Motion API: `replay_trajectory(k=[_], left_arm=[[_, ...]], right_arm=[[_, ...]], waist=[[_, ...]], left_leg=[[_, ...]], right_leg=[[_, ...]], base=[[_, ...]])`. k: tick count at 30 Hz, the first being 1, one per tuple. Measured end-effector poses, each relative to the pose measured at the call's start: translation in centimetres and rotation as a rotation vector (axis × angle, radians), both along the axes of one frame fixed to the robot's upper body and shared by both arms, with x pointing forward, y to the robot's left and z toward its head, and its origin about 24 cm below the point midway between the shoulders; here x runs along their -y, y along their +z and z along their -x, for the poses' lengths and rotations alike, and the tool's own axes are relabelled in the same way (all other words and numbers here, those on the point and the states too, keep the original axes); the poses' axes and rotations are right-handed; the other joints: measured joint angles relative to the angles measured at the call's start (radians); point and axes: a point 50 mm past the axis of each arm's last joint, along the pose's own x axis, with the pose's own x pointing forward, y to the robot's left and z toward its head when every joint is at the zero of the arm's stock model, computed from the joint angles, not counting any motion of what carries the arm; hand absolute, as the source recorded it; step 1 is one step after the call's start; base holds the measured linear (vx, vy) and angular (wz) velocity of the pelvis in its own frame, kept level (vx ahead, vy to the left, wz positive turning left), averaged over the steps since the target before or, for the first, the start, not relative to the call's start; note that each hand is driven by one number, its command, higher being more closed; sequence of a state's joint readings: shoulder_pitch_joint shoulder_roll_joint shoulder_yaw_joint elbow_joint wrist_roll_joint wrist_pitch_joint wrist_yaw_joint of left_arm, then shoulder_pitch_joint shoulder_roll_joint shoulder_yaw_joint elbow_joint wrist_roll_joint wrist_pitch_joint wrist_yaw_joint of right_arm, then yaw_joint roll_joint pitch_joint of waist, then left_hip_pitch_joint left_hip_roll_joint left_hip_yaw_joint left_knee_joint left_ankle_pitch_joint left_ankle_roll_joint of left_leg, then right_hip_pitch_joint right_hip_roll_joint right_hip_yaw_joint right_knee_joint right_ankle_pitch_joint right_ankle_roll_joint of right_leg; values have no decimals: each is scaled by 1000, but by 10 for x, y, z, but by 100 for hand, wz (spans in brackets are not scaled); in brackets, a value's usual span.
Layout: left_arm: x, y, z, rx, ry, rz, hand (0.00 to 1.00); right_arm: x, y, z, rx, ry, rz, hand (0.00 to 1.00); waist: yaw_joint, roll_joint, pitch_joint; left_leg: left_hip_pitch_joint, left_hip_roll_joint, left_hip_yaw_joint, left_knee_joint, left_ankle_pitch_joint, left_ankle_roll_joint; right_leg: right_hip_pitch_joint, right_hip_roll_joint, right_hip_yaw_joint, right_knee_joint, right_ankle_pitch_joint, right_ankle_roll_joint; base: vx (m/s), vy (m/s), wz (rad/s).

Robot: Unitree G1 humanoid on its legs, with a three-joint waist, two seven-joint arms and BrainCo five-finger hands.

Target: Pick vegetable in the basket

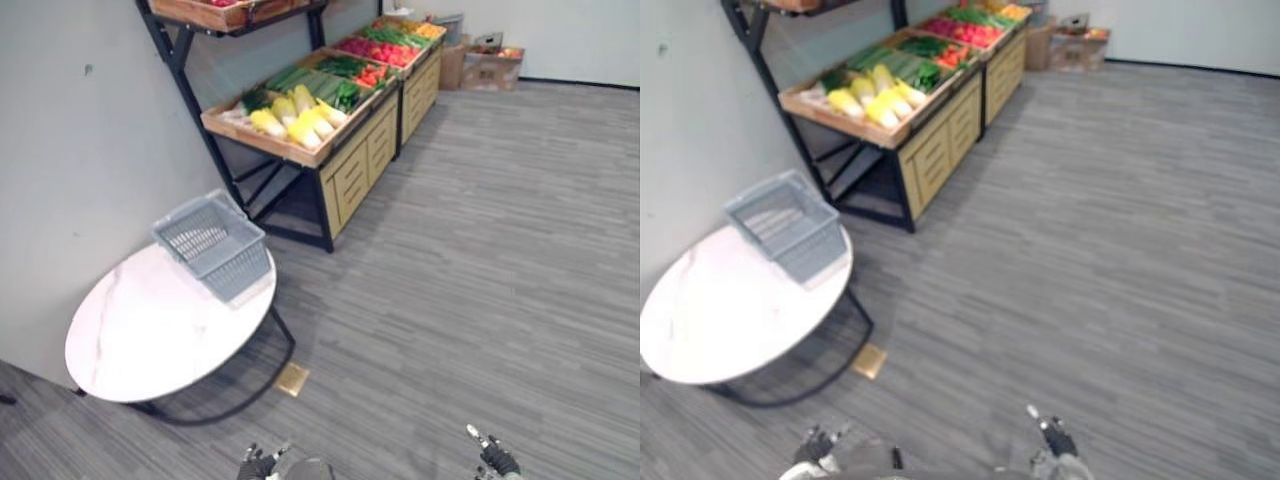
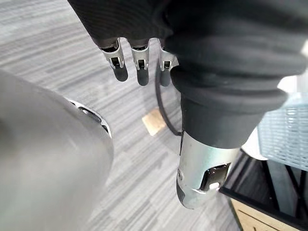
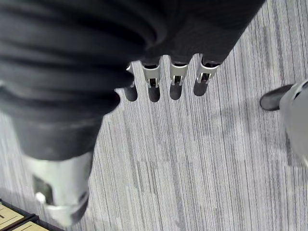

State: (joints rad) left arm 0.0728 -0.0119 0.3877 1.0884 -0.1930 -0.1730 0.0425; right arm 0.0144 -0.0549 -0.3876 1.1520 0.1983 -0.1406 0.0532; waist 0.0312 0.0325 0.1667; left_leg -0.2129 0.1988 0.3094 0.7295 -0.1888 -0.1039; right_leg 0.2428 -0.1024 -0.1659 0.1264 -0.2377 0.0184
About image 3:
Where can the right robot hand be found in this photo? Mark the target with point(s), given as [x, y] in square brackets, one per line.
[72, 60]

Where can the tan board with black edge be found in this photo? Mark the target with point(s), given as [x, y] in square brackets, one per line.
[30, 227]
[9, 215]

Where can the dark right robot foot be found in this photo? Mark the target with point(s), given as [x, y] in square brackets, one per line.
[274, 98]

